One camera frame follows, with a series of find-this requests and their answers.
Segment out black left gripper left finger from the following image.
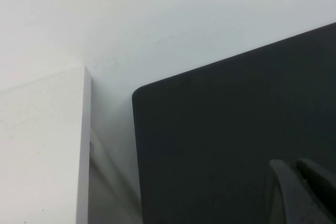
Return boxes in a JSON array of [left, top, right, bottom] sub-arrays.
[[268, 158, 326, 224]]

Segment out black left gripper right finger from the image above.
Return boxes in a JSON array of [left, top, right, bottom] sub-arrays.
[[296, 157, 336, 224]]

